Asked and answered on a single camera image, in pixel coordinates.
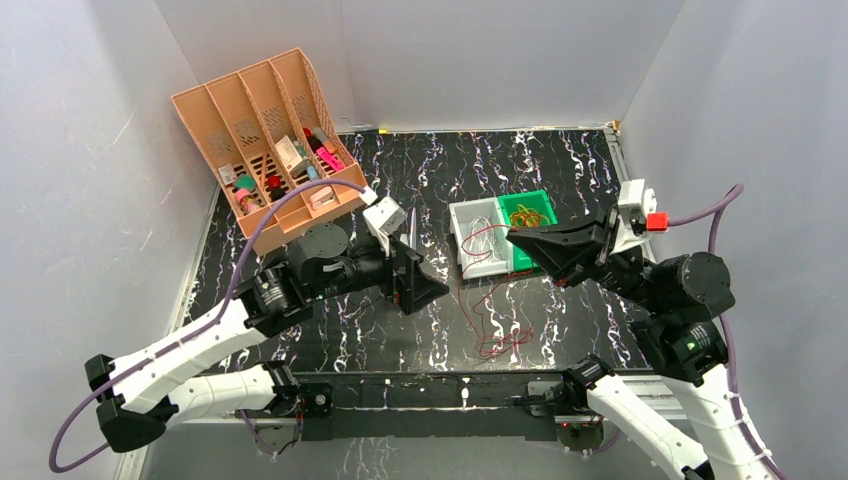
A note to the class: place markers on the white plastic bin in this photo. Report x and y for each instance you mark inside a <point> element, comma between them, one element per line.
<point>473,224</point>

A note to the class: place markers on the green plastic bin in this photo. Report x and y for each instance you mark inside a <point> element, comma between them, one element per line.
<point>522,210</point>

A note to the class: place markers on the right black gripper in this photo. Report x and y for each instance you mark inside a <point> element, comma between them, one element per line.
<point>565,252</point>

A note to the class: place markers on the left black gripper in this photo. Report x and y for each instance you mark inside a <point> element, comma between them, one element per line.
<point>403,277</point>

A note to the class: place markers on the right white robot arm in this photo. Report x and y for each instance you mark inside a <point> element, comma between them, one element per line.
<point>683,296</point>

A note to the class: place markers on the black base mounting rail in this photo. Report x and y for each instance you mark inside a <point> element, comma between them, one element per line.
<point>449,404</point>

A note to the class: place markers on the white label box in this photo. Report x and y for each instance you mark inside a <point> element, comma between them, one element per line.
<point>291,158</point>

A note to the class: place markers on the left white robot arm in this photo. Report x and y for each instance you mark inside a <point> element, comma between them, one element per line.
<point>140,396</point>

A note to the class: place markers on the white perforated filament spool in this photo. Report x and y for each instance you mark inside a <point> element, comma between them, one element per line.
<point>412,235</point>

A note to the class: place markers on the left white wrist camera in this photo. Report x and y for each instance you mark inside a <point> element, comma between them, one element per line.
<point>383,216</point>

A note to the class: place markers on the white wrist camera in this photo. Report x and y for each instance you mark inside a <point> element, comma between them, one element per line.
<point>638,218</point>
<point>383,216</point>

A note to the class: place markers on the pink tape roll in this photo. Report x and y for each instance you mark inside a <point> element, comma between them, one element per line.
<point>245,194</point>

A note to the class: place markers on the peach desk file organizer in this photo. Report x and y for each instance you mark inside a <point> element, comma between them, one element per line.
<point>236,120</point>

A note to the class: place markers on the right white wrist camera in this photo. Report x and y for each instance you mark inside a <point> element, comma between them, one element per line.
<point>638,218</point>

